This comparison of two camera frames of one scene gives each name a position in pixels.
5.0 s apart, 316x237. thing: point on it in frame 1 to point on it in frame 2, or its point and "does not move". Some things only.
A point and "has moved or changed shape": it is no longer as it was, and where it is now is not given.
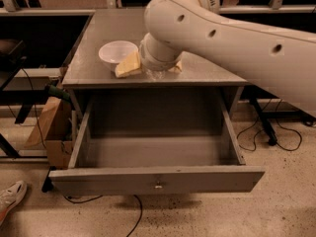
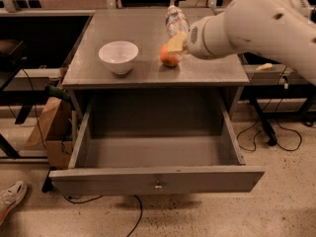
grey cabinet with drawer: (194, 91) does not move
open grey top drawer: (156, 144) does not move
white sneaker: (10, 197) does not move
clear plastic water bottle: (155, 74) has moved or changed shape
